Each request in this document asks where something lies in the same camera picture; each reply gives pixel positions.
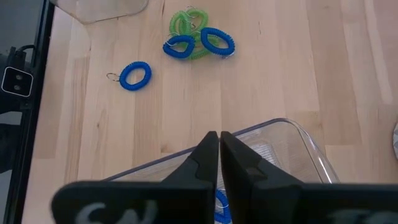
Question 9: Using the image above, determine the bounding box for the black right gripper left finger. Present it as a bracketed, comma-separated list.
[51, 130, 220, 224]

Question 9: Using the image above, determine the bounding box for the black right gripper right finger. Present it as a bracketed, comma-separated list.
[220, 130, 398, 224]

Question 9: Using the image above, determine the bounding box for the blue spring keychain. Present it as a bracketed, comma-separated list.
[106, 60, 153, 92]
[162, 32, 197, 60]
[213, 188, 233, 224]
[200, 27, 236, 59]

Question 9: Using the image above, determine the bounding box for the green spring keychain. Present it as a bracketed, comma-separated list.
[183, 5, 210, 35]
[185, 32, 220, 61]
[169, 10, 191, 37]

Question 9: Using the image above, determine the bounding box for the clear plastic bin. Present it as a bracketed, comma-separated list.
[102, 117, 341, 224]
[49, 0, 149, 25]

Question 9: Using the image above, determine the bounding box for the potted succulent, patterned white pot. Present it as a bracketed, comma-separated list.
[392, 122, 398, 160]

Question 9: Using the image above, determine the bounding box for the black aluminium table frame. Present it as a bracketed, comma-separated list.
[2, 0, 56, 224]

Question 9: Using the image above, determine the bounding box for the black table-level camera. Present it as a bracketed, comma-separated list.
[0, 45, 35, 114]

